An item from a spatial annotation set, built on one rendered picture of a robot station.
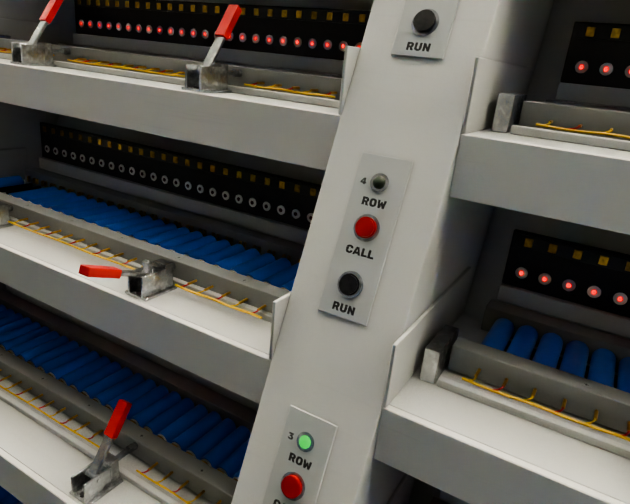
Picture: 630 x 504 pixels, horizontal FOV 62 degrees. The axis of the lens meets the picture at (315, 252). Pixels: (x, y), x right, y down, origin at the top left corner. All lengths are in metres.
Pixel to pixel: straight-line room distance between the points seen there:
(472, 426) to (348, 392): 0.09
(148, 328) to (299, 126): 0.22
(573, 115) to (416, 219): 0.15
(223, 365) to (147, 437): 0.17
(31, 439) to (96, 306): 0.18
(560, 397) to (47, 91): 0.58
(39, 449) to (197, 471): 0.18
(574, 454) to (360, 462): 0.14
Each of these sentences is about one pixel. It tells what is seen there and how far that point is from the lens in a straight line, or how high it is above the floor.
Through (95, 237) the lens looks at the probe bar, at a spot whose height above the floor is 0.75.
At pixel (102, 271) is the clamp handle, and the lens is 0.48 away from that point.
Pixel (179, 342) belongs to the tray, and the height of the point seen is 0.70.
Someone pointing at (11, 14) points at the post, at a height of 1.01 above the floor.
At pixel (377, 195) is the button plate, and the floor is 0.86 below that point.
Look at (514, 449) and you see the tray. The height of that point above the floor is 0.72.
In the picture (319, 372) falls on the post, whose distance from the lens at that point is 0.40.
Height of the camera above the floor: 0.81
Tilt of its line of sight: 1 degrees down
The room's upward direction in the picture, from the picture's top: 16 degrees clockwise
